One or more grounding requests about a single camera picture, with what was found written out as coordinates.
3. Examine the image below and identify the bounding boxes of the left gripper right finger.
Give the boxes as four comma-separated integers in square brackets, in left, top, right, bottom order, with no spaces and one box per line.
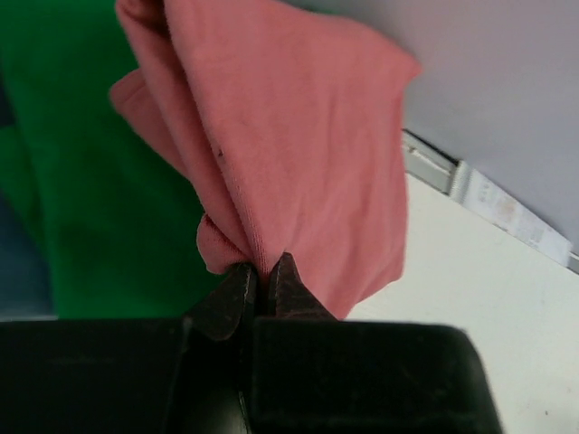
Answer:
[266,252,337,321]

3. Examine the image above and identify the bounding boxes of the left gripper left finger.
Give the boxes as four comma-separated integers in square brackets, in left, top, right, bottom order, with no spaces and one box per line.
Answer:
[185,263,258,340]

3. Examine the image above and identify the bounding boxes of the red t-shirt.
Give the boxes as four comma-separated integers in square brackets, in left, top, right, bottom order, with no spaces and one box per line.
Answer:
[110,1,421,318]

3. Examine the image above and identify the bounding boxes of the green folded t-shirt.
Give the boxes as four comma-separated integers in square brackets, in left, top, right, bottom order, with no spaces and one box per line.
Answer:
[1,1,220,318]

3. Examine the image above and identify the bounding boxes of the blue folded t-shirt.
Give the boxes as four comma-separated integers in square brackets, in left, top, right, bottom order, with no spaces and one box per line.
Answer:
[1,80,57,321]

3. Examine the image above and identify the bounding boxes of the white paper sheets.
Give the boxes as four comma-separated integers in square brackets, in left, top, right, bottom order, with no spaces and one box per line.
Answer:
[449,161,572,267]

